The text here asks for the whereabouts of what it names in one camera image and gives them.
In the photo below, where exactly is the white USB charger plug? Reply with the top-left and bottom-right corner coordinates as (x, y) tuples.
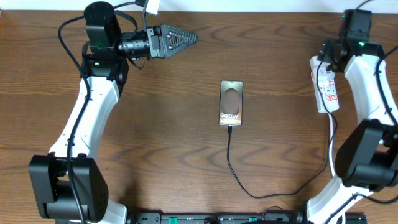
(318, 67), (335, 80)

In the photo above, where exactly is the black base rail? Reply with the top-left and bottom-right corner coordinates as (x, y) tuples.
(126, 210), (307, 224)

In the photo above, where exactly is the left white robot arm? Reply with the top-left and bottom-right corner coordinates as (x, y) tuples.
(29, 1), (198, 223)

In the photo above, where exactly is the gold Galaxy smartphone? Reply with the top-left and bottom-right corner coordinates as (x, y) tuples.
(218, 80), (243, 126)

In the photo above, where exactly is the black USB charging cable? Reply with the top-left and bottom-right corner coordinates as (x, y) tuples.
(226, 60), (338, 200)

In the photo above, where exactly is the white power strip cord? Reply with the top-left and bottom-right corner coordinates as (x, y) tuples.
(328, 112), (336, 178)

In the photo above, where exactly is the white power strip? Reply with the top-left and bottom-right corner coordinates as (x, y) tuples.
(310, 56), (339, 114)

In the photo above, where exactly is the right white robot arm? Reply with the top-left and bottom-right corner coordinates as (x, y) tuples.
(300, 9), (397, 223)

